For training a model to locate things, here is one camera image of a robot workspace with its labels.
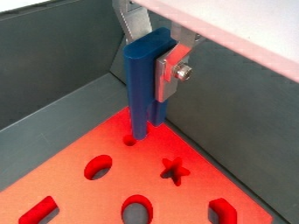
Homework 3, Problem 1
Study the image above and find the blue square-circle peg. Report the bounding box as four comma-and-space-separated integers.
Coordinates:
123, 27, 175, 140

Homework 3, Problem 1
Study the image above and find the red shape-sorting board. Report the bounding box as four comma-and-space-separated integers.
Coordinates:
0, 110, 272, 224

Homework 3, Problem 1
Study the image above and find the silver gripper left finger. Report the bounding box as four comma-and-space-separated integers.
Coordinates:
112, 0, 152, 44

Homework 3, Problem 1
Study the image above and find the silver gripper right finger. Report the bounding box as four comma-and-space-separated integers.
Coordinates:
155, 23, 205, 102

